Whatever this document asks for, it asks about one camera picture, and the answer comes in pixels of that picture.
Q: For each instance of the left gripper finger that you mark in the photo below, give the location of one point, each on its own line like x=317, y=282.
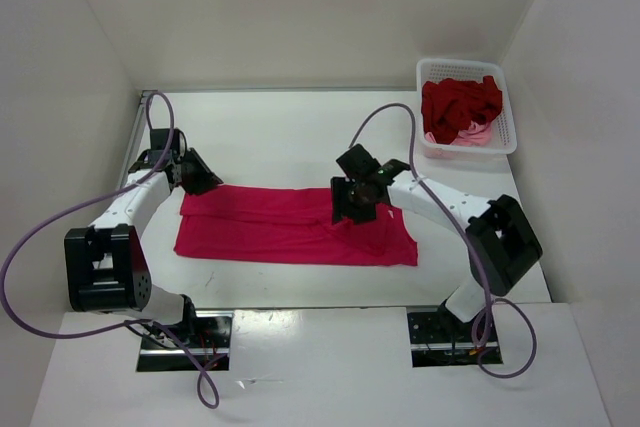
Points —
x=200, y=186
x=197, y=172

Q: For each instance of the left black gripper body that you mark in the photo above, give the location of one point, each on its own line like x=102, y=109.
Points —
x=181, y=159

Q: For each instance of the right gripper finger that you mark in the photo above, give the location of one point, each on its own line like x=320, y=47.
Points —
x=361, y=213
x=342, y=207

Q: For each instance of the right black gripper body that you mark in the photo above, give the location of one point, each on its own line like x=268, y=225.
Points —
x=359, y=195

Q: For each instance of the magenta t shirt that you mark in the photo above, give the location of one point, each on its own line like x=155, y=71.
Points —
x=288, y=226

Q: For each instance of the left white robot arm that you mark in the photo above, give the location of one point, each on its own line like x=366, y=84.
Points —
x=106, y=268

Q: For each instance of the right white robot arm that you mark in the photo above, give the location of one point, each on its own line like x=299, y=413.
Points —
x=502, y=246

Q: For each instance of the dark red t shirt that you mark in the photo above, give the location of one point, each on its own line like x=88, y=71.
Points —
x=458, y=103

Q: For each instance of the light pink t shirt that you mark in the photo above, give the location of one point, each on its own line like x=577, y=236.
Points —
x=476, y=135

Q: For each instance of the white plastic basket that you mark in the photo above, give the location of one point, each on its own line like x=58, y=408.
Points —
x=504, y=140

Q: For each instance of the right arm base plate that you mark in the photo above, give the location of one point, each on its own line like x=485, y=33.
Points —
x=438, y=339

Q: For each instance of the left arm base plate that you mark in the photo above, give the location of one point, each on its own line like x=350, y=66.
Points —
x=208, y=340

